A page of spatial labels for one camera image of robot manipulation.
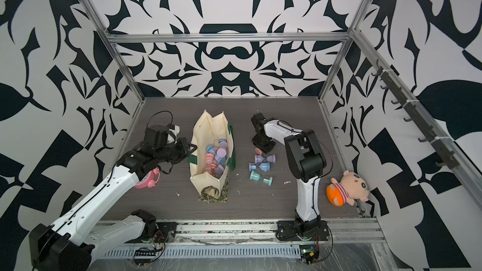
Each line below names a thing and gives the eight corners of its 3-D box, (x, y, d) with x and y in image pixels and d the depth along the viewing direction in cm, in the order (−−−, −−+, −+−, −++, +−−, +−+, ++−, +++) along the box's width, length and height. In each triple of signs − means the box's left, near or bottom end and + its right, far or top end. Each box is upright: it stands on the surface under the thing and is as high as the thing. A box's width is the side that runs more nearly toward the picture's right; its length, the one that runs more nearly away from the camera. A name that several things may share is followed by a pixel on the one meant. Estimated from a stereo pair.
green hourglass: (248, 178, 89) (248, 176, 87) (250, 172, 91) (251, 169, 89) (271, 186, 87) (272, 184, 85) (273, 179, 89) (274, 177, 87)
